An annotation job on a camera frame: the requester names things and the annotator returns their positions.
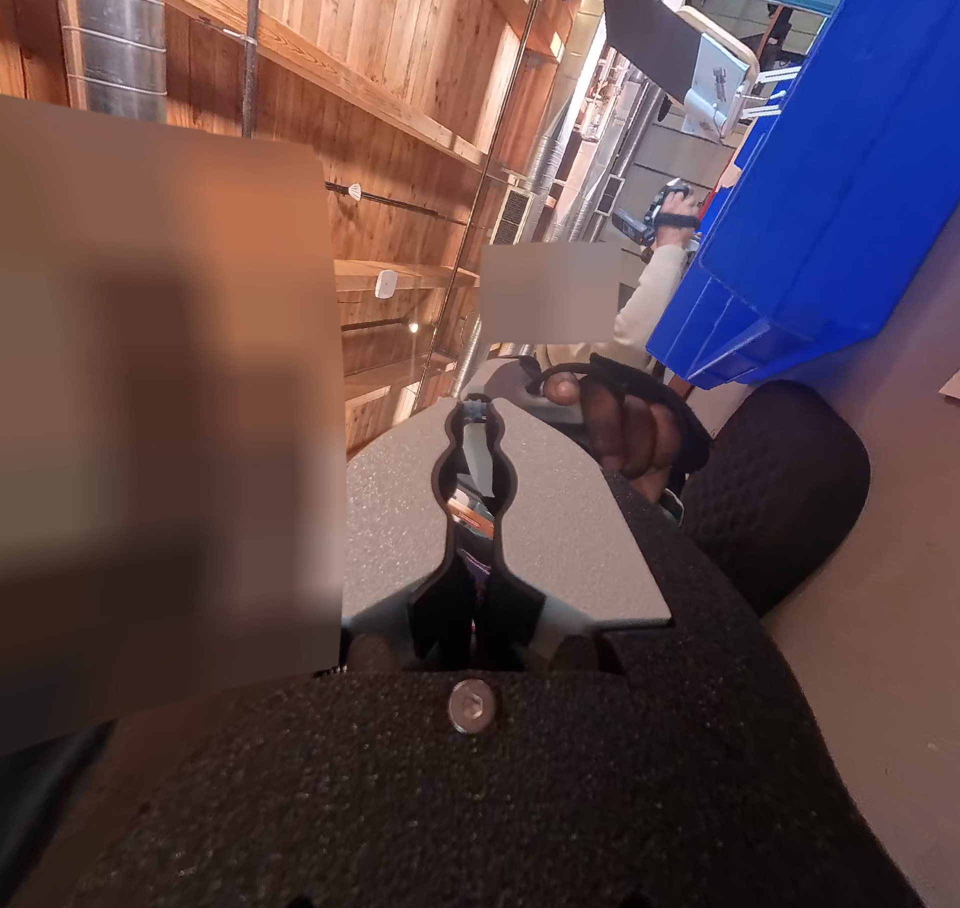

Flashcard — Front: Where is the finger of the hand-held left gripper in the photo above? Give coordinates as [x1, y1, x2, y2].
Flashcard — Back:
[459, 406, 499, 501]

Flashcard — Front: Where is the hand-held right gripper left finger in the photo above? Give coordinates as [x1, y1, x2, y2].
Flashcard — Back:
[342, 406, 469, 666]

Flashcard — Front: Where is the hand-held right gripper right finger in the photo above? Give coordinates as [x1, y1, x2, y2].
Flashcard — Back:
[480, 401, 672, 666]

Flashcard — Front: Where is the large blue plastic bin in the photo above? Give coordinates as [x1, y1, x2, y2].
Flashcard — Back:
[645, 0, 960, 392]

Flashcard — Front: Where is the person's left hand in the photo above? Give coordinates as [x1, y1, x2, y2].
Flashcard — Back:
[540, 373, 685, 507]

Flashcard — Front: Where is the black rounded pad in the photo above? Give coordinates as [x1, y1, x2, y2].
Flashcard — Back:
[668, 380, 873, 618]

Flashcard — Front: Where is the studio light panel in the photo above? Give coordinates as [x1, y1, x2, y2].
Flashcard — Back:
[563, 0, 754, 102]

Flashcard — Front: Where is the silver ceiling duct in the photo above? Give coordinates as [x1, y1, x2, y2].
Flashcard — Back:
[53, 0, 166, 123]

